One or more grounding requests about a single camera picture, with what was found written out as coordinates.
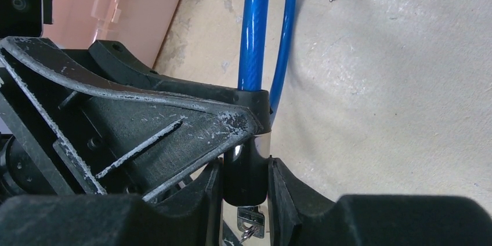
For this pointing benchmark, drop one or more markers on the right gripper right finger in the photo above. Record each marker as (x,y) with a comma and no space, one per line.
(299,215)

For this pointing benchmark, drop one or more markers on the blue cable lock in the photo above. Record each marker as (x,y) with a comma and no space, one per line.
(246,165)

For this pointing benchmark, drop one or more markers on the pink plastic storage box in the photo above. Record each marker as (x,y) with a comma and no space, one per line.
(141,25)

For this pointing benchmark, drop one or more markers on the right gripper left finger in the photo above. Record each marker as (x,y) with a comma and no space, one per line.
(192,216)

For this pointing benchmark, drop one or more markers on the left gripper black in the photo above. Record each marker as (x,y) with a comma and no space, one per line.
(54,145)

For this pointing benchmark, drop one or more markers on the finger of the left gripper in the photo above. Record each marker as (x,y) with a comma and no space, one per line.
(146,141)
(121,66)

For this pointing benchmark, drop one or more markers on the small silver key bunch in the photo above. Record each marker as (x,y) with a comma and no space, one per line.
(251,221)

